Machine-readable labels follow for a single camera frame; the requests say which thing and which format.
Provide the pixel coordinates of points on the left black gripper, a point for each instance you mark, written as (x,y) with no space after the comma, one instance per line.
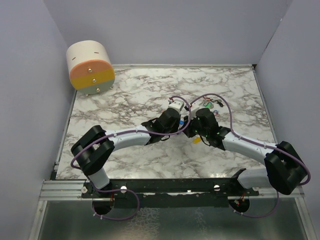
(177,123)

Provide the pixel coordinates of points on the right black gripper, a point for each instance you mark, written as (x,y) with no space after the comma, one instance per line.
(190,134)

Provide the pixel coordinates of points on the green framed key tag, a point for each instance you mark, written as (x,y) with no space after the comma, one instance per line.
(209,105)

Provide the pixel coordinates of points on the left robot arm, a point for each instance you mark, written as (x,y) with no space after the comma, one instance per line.
(94,148)

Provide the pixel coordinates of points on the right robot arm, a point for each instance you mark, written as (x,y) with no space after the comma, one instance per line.
(282,167)

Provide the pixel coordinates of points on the yellow solid key tag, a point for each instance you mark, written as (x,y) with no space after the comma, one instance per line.
(197,140)

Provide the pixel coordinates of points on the pastel three-drawer cylinder box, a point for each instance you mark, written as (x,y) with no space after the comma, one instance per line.
(89,67)

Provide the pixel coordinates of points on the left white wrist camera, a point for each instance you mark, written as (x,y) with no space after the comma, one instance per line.
(176,105)

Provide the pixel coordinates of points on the black mounting rail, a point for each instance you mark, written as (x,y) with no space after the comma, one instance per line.
(169,193)

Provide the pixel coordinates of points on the aluminium extrusion frame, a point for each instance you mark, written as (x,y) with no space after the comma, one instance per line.
(61,190)

